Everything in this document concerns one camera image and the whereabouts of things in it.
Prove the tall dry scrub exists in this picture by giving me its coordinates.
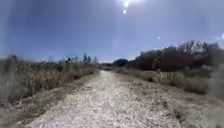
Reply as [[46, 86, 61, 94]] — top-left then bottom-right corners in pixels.
[[0, 54, 100, 105]]

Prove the row of dry bushes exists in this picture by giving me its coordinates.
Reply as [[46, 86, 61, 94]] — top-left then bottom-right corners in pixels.
[[116, 64, 224, 96]]

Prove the group of distant trees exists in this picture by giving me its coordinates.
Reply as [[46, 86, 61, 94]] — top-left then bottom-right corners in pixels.
[[64, 53, 100, 65]]

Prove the wood of dark trees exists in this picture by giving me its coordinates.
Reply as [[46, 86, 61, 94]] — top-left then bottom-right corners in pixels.
[[112, 39, 224, 73]]

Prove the pale gravel path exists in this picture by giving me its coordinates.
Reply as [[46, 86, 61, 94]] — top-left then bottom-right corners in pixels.
[[23, 69, 188, 128]]

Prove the dry grass ground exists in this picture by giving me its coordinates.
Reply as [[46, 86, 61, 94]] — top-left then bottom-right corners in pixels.
[[0, 71, 100, 128], [111, 69, 224, 128]]

